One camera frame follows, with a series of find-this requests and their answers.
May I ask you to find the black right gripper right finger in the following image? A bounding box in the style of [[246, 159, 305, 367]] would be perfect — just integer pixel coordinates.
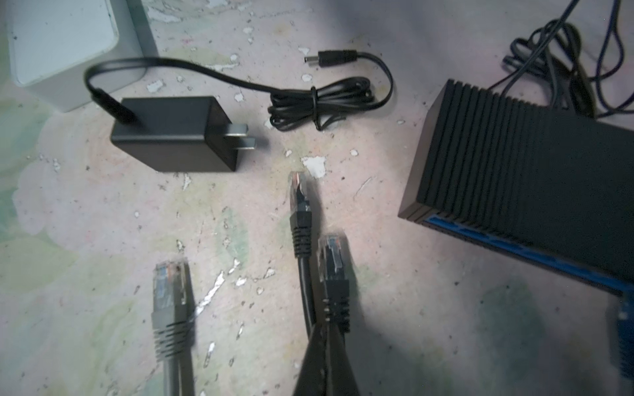
[[326, 323, 360, 396]]

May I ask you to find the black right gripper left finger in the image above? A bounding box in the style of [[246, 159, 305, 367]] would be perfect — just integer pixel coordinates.
[[292, 323, 325, 396]]

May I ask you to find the black network switch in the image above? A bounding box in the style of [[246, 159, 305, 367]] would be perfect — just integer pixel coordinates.
[[399, 80, 633, 294]]

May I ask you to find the blue ethernet cable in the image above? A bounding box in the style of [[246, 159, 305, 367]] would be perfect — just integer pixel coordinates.
[[616, 291, 634, 382]]

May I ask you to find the white flat box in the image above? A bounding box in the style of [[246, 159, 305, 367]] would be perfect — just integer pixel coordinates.
[[3, 1, 143, 112]]

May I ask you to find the grey ethernet cable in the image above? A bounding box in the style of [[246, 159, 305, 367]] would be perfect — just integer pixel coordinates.
[[151, 258, 195, 396]]

